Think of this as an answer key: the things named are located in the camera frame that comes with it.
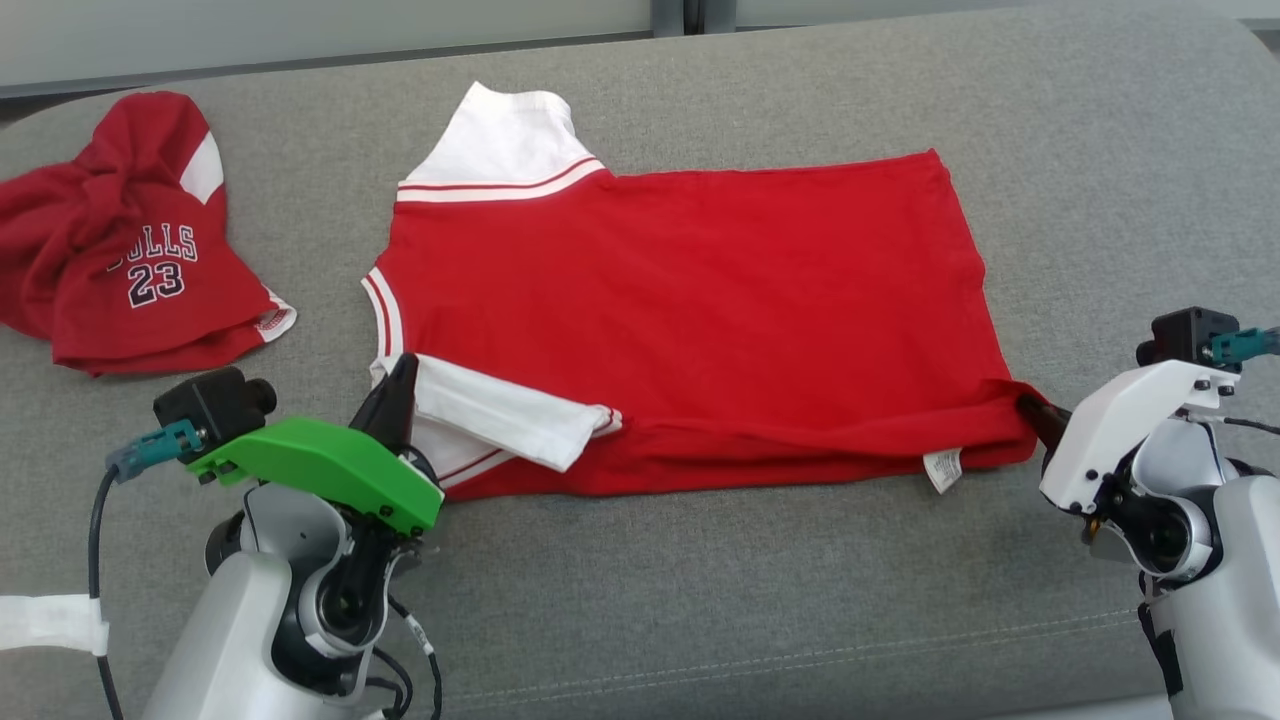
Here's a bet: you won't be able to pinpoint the black left camera cable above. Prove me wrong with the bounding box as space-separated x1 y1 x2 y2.
87 468 127 720

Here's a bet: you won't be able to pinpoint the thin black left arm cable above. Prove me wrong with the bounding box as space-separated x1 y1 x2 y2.
368 590 447 720

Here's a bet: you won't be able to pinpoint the teal camera connector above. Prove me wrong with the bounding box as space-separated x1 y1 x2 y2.
1211 326 1280 367
106 419 202 485

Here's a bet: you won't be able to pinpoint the red Bulls 23 shorts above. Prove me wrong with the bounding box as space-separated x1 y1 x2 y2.
0 91 299 378

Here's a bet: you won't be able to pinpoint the teal left camera connector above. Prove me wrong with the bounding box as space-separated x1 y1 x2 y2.
106 419 202 485

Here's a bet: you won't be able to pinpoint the grey fabric sofa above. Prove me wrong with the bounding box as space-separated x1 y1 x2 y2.
0 0 1280 720

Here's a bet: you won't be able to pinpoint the white tape on cable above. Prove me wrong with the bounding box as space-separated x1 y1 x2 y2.
0 593 110 657

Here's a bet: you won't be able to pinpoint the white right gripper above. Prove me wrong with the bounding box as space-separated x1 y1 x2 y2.
1014 359 1242 516

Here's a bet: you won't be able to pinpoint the red jersey shirt white sleeves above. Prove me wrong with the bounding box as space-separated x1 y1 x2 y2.
362 82 1047 502

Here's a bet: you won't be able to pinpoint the teal right camera connector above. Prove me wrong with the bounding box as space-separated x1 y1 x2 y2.
1211 326 1280 367

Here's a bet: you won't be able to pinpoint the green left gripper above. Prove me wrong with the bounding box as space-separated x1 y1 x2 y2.
187 352 445 538

